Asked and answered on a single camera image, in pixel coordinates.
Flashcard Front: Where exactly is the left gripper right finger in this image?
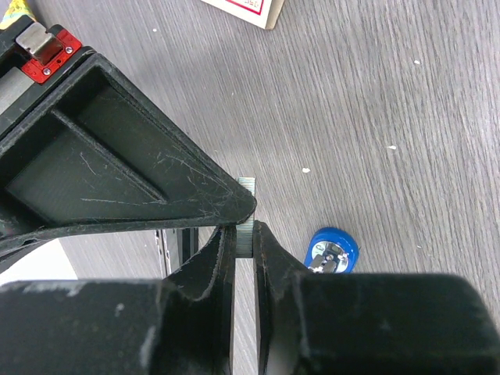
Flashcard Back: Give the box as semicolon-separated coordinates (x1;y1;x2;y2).
253;222;499;374

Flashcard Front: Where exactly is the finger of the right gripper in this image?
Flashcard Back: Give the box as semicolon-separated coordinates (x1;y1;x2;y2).
1;50;256;257

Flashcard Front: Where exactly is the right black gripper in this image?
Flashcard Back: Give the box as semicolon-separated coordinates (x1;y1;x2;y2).
1;15;94;137

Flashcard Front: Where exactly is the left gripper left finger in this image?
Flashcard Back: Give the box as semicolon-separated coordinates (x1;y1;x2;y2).
1;227;236;374

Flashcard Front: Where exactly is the silver staple strip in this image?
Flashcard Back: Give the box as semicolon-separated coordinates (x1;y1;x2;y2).
236;177;255;259

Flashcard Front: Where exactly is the small staple box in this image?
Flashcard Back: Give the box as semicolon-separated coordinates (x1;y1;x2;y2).
202;0;284;30

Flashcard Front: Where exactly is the Fox's candy bag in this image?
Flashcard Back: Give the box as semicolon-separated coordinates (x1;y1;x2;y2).
0;0;36;31

